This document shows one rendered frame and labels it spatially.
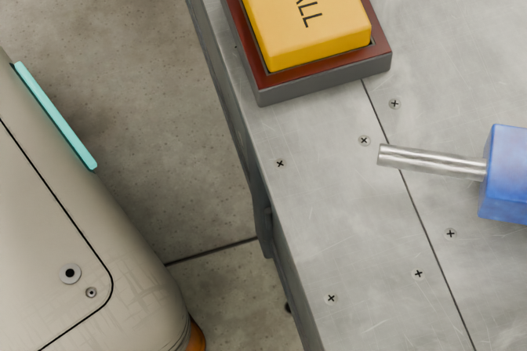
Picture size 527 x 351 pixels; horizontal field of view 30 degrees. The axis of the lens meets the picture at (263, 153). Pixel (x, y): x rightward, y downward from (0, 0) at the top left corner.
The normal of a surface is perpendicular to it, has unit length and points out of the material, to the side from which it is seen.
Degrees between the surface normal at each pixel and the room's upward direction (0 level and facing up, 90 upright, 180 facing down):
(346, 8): 0
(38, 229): 0
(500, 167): 0
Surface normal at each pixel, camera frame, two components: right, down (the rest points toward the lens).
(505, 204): -0.18, 0.88
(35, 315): -0.04, -0.45
